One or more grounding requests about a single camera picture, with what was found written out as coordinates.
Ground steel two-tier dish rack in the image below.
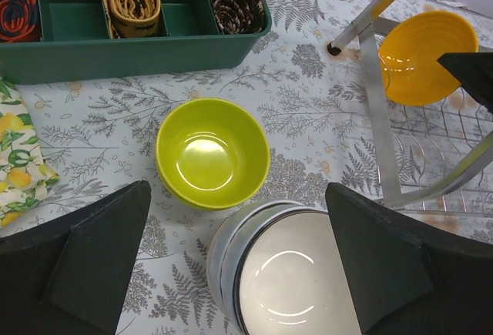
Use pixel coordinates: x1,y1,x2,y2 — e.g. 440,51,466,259
327,0,492,218

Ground yellow black rolled tie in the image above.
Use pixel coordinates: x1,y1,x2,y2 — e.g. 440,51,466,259
102,0,161,39

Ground lemon print cloth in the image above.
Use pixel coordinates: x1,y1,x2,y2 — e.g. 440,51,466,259
1,79,59,228

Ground green compartment tray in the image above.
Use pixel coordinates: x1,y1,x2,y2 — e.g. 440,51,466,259
1,0,272,85

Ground red black rolled tie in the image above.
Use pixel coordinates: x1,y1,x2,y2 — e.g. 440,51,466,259
1,0,42,43

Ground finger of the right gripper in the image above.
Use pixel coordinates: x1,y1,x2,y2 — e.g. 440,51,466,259
438,52,493,113

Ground yellow orange bowl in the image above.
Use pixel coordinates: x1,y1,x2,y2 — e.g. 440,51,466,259
378,11,479,106

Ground brown rolled tie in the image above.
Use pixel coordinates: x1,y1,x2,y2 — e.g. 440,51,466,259
210,0,265,35

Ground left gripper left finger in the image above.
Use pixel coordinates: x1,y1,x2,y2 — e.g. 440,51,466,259
1,180,151,334

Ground teal bowl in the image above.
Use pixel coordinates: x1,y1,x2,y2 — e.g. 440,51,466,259
206,199,361,334

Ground lime green bowl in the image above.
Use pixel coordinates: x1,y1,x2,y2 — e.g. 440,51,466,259
156,159,238,210
155,98,270,206

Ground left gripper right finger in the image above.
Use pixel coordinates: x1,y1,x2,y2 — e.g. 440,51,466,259
325,183,492,334

